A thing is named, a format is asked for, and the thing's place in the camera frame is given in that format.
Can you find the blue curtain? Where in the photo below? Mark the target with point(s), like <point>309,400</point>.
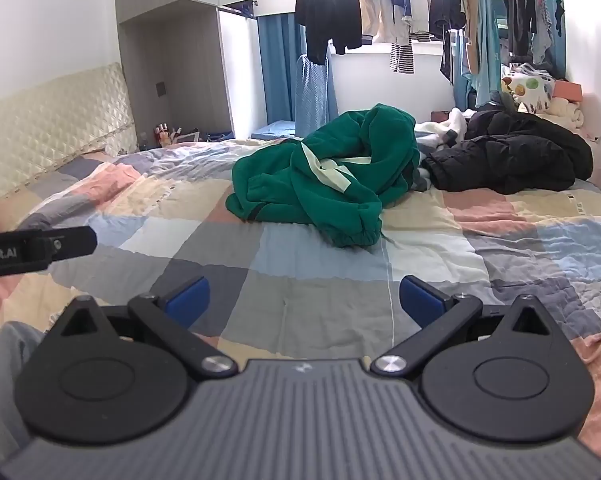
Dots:
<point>275,70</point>

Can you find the beige quilted headboard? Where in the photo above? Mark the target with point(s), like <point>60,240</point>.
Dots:
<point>45,120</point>

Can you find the white fleece garment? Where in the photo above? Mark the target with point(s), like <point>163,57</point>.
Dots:
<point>450,127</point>

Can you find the green zip hoodie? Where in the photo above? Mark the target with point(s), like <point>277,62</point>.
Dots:
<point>330,195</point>

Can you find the clear plastic organiser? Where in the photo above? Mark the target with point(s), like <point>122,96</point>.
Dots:
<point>188,137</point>

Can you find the dark wall socket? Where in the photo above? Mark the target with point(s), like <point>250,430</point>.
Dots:
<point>161,88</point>

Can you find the beige hanging jacket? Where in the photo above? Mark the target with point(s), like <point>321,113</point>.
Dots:
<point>375,5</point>

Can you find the person's grey trouser leg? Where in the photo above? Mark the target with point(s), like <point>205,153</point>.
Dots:
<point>10,385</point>

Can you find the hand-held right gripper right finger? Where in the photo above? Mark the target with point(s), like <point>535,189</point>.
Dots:
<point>423,300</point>

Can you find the black white striped garment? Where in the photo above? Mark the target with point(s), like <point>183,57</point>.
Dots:
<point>403,57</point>

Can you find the cream fleece blanket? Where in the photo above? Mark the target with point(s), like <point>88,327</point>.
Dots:
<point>560,112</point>

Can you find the dark hanging garments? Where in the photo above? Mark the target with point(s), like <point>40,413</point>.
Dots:
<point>517,10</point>

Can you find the black hanging sweater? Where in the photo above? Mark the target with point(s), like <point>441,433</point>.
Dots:
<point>315,10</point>
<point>348,10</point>

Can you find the light blue striped cloth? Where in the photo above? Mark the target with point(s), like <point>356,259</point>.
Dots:
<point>313,100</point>

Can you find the cluster of cosmetic bottles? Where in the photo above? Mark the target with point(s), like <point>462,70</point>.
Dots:
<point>161,135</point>

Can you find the dark red item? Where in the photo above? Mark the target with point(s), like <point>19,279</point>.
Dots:
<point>439,116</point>

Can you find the patchwork checked quilt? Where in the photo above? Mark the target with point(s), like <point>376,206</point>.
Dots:
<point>330,270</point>

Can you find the blue cushion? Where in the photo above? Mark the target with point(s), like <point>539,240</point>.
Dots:
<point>275,130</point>

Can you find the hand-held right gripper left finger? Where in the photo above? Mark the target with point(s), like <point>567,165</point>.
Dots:
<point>190,294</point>

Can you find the light blue hanging dress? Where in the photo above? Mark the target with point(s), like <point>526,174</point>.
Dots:
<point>487,60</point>

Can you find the blue and white jacket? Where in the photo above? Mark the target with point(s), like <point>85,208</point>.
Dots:
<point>410,0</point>

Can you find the tan hanging coat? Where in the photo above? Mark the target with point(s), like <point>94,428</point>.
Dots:
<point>474,10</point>

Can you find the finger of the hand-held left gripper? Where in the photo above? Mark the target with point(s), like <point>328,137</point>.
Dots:
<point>73,242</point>

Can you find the black down jacket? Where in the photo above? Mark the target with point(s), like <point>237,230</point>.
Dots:
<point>505,160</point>

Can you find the pink box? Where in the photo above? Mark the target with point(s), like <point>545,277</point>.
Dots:
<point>569,91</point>

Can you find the black hanging jacket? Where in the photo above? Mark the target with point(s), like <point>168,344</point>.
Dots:
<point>445,10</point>

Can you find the grey tall cabinet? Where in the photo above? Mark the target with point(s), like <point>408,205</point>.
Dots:
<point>180,60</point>

